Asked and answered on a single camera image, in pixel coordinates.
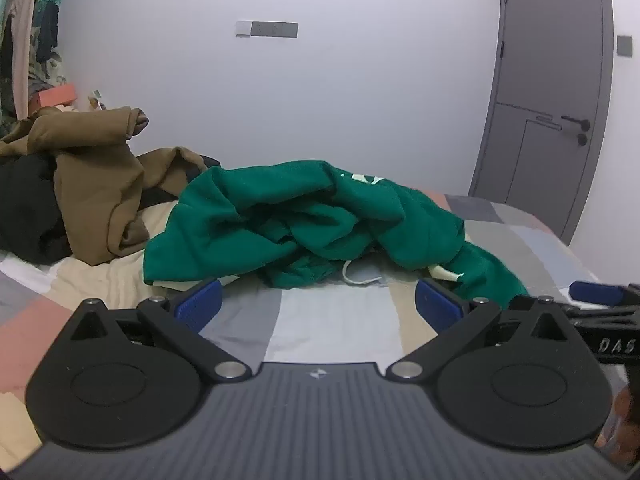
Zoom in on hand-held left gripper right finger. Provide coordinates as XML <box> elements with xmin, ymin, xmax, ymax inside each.
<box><xmin>388</xmin><ymin>279</ymin><xmax>573</xmax><ymax>380</ymax></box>

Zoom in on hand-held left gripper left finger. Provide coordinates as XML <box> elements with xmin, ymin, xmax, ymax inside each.
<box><xmin>70</xmin><ymin>279</ymin><xmax>251</xmax><ymax>384</ymax></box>

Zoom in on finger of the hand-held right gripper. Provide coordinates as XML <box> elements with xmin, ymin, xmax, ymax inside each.
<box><xmin>564</xmin><ymin>280</ymin><xmax>640</xmax><ymax>322</ymax></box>

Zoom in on green hoodie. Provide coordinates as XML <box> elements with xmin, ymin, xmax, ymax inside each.
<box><xmin>142</xmin><ymin>160</ymin><xmax>531</xmax><ymax>312</ymax></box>

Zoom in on hanging clothes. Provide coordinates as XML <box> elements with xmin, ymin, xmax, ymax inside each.
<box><xmin>0</xmin><ymin>0</ymin><xmax>69</xmax><ymax>122</ymax></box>

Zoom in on patchwork bed sheet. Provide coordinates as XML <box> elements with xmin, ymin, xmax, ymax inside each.
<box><xmin>0</xmin><ymin>187</ymin><xmax>607</xmax><ymax>466</ymax></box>

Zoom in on brown jacket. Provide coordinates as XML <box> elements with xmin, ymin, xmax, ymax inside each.
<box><xmin>0</xmin><ymin>106</ymin><xmax>222</xmax><ymax>267</ymax></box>

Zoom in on black garment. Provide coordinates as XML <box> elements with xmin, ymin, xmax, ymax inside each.
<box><xmin>0</xmin><ymin>154</ymin><xmax>75</xmax><ymax>266</ymax></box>

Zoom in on orange box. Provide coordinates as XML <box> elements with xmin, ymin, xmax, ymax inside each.
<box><xmin>38</xmin><ymin>83</ymin><xmax>77</xmax><ymax>107</ymax></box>

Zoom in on grey door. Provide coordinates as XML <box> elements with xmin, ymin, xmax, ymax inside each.
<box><xmin>467</xmin><ymin>0</ymin><xmax>616</xmax><ymax>250</ymax></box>

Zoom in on grey wall switch panel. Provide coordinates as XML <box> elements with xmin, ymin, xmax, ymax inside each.
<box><xmin>251</xmin><ymin>20</ymin><xmax>300</xmax><ymax>40</ymax></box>

